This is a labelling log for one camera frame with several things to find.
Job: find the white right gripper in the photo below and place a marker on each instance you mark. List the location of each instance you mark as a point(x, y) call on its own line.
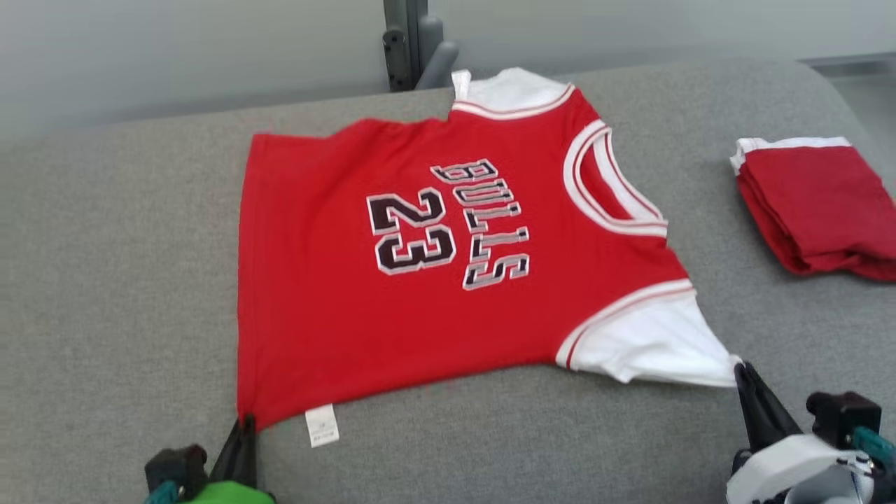
point(784, 469)

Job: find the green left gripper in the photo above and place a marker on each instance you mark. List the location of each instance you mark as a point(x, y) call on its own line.
point(224, 494)

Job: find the red shorts white waistband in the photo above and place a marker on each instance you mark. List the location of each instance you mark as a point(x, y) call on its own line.
point(819, 210)

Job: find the red Bulls 23 jersey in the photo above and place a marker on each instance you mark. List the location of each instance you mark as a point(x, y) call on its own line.
point(420, 329)

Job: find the grey slanted tube stub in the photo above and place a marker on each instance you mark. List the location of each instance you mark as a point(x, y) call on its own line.
point(439, 63)

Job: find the grey upright tube stub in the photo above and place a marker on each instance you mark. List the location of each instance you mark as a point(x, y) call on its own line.
point(431, 35)

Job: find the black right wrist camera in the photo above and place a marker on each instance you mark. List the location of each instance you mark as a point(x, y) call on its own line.
point(843, 416)

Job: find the black post bracket plate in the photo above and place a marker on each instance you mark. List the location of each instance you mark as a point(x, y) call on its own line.
point(395, 63)

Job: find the grey metal post bracket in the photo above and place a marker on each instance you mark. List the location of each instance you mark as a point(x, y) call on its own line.
point(406, 14)

